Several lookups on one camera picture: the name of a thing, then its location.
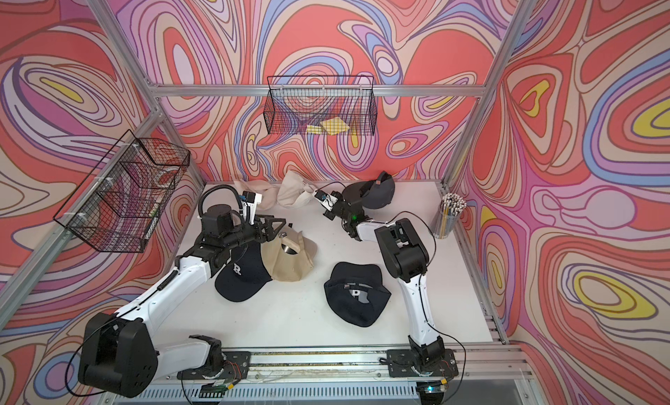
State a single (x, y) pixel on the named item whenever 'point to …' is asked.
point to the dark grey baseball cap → (374, 194)
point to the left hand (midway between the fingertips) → (281, 220)
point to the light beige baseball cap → (293, 192)
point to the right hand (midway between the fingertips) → (321, 199)
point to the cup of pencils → (451, 206)
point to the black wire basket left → (114, 204)
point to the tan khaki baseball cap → (289, 255)
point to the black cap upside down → (357, 293)
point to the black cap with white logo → (244, 274)
